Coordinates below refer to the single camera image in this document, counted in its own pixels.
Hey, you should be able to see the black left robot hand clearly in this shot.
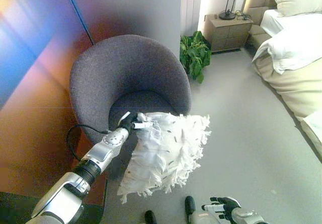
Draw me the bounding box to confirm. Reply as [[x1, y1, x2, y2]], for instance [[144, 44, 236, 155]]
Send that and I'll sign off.
[[117, 111, 154, 133]]

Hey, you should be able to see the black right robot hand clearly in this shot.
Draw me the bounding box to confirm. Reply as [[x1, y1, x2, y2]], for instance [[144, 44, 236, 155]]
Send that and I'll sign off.
[[201, 196, 242, 221]]

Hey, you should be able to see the white fringed blanket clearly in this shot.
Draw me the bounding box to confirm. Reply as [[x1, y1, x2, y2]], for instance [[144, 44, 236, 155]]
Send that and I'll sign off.
[[117, 111, 212, 205]]

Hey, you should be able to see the cream bed pillow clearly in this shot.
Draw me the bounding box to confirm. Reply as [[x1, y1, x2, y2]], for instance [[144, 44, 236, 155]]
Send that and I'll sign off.
[[270, 0, 322, 18]]

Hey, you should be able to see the silver right robot leg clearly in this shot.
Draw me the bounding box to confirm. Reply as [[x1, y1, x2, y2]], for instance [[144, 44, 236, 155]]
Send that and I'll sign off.
[[184, 195, 222, 224]]

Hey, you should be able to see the grey fabric tub armchair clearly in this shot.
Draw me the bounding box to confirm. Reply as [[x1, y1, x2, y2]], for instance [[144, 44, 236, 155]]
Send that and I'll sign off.
[[68, 34, 192, 179]]

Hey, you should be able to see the green potted plant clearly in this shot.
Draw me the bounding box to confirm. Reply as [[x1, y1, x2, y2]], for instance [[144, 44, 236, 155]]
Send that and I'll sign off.
[[180, 30, 212, 84]]

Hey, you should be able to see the dark low table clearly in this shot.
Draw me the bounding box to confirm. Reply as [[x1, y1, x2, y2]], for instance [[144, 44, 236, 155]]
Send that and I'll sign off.
[[0, 191, 105, 224]]

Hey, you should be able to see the beige wooden nightstand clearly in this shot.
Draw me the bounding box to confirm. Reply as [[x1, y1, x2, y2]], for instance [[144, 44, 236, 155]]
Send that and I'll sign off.
[[203, 13, 254, 53]]

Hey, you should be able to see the black table lamp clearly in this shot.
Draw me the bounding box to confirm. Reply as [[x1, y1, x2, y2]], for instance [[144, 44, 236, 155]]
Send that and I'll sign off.
[[218, 0, 240, 21]]

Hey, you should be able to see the beige upholstered bed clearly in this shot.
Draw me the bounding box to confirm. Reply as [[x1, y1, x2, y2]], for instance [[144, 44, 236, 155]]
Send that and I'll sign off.
[[243, 0, 322, 157]]

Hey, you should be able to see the white duvet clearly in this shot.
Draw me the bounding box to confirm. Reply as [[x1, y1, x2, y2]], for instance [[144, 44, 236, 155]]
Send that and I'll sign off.
[[252, 9, 322, 75]]

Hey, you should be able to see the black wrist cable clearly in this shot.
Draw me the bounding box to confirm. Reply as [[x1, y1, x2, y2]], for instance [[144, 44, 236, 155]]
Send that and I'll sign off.
[[66, 124, 114, 162]]

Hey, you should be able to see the black cable on nightstand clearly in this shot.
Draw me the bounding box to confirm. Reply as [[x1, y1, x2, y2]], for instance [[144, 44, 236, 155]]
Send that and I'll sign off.
[[234, 10, 252, 21]]

